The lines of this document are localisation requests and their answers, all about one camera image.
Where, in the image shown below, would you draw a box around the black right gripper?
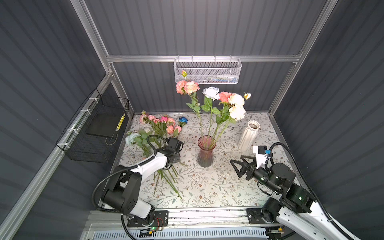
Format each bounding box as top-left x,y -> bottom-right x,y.
230,153 -> 280,195

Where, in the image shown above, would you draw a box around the bunch of artificial flowers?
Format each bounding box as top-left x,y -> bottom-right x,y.
126,111 -> 186,197

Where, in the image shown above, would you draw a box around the white ribbed ceramic vase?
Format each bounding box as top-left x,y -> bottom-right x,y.
238,121 -> 260,152

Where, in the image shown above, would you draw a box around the pink glass vase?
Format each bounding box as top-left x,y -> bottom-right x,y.
197,136 -> 217,168

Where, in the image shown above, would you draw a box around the cream rose stem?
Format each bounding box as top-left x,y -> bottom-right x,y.
209,102 -> 246,148

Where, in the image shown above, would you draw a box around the cream pink rose spray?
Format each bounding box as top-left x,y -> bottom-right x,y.
211,91 -> 252,142

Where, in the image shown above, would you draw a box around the white rose stem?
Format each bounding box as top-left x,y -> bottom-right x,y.
201,87 -> 223,143

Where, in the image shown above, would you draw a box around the pink carnation stem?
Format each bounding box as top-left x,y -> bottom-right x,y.
176,70 -> 204,137

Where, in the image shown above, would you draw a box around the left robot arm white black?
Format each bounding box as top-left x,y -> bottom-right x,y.
92,135 -> 184,225

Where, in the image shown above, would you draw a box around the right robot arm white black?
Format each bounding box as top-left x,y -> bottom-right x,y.
230,152 -> 357,240

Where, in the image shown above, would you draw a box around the blue artificial rose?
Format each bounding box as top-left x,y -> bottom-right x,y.
179,117 -> 188,125

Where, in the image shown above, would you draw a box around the floral patterned table mat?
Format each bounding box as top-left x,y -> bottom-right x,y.
103,112 -> 301,211

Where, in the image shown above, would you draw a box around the items in white basket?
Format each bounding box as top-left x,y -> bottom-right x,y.
195,74 -> 239,84

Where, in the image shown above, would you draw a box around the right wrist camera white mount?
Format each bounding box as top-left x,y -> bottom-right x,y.
253,146 -> 271,169

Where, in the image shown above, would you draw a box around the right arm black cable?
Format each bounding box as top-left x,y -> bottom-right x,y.
266,142 -> 356,240

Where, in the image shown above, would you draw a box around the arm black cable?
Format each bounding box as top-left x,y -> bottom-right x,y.
91,134 -> 170,240
266,142 -> 356,240

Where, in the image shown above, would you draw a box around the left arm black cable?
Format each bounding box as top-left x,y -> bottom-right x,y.
91,134 -> 170,240

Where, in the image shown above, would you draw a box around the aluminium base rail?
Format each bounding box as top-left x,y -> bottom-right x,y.
86,206 -> 301,232

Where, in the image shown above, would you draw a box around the white wire mesh basket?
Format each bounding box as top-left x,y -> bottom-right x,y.
174,57 -> 242,85

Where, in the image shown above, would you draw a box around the black wire basket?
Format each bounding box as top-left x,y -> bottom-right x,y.
57,91 -> 131,164

